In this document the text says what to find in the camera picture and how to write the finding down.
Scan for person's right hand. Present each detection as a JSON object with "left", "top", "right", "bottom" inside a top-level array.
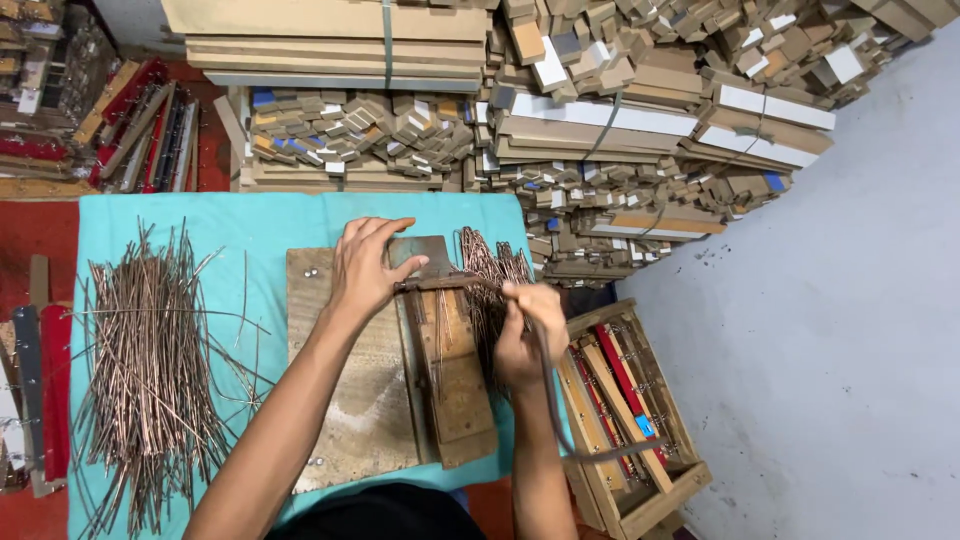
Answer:
[{"left": 492, "top": 282, "right": 570, "bottom": 393}]

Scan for person's left hand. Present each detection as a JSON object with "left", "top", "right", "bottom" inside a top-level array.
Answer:
[{"left": 328, "top": 216, "right": 431, "bottom": 321}]

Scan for rusty metal jig plate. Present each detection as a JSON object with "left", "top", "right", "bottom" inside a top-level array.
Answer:
[{"left": 387, "top": 235, "right": 460, "bottom": 292}]

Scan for long metal lever handle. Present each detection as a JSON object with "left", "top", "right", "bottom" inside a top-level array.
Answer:
[{"left": 393, "top": 271, "right": 669, "bottom": 463}]

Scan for wooden jig block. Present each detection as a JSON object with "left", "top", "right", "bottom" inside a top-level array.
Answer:
[{"left": 401, "top": 287, "right": 501, "bottom": 471}]

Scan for wooden crate with frames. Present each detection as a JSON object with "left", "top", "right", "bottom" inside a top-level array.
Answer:
[{"left": 553, "top": 297, "right": 714, "bottom": 540}]

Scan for worn wooden base board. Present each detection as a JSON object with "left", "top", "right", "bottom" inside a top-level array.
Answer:
[{"left": 285, "top": 246, "right": 451, "bottom": 495}]

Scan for large heap of wood offcuts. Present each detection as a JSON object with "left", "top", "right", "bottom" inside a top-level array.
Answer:
[{"left": 459, "top": 0, "right": 960, "bottom": 288}]

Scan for small heap of wood offcuts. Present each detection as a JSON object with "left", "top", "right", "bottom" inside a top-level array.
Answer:
[{"left": 213, "top": 84, "right": 479, "bottom": 195}]

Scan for teal table cloth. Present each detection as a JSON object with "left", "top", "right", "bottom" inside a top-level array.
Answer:
[{"left": 67, "top": 192, "right": 575, "bottom": 540}]

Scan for person's black clothing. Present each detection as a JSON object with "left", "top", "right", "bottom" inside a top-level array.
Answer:
[{"left": 264, "top": 481, "right": 490, "bottom": 540}]

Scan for stack of long fibreboard planks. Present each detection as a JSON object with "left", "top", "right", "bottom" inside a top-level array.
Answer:
[{"left": 160, "top": 0, "right": 494, "bottom": 93}]

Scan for pile of red black strips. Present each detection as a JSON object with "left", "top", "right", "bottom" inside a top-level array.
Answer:
[{"left": 71, "top": 56, "right": 203, "bottom": 195}]

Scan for red and black padded strips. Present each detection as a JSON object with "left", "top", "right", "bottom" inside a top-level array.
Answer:
[{"left": 0, "top": 254, "right": 76, "bottom": 501}]

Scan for pile of bent copper wires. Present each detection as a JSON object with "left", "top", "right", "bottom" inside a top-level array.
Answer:
[{"left": 453, "top": 225, "right": 538, "bottom": 395}]

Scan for pile of straight copper wires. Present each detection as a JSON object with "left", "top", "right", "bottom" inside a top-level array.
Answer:
[{"left": 69, "top": 217, "right": 276, "bottom": 540}]

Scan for stack of wire frames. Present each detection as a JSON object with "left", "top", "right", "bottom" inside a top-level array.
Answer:
[{"left": 0, "top": 0, "right": 121, "bottom": 183}]

